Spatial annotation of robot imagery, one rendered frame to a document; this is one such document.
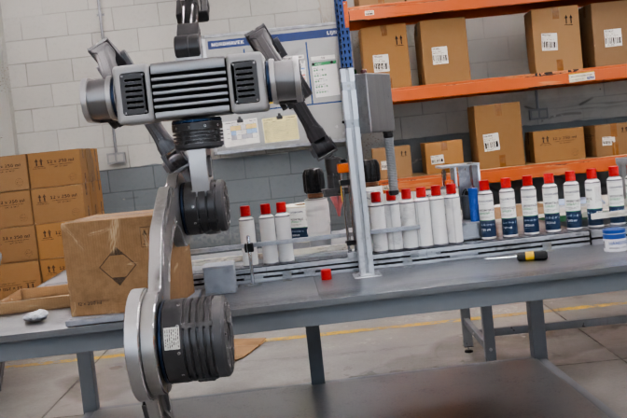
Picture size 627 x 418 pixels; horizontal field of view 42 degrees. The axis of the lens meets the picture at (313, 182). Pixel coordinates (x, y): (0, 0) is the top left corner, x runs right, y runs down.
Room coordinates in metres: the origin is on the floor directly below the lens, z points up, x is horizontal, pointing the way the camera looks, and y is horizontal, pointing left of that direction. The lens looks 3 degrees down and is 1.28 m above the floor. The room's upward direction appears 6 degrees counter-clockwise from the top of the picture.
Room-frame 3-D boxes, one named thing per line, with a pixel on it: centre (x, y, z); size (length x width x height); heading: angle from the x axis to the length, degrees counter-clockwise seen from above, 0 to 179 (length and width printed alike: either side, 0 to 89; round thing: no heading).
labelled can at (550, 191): (2.82, -0.80, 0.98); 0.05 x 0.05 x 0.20
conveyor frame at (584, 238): (2.79, -0.09, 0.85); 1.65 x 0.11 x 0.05; 93
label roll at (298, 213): (3.36, 0.05, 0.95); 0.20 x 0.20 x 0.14
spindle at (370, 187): (3.39, -0.24, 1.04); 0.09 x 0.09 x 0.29
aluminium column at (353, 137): (2.64, -0.14, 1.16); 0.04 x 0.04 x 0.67; 3
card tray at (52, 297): (2.74, 0.90, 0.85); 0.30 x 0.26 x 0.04; 93
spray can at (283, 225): (2.77, 0.12, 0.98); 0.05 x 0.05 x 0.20
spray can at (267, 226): (2.77, 0.17, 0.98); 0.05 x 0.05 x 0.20
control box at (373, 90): (2.71, -0.20, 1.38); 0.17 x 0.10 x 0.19; 148
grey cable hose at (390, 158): (2.69, -0.26, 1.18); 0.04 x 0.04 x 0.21
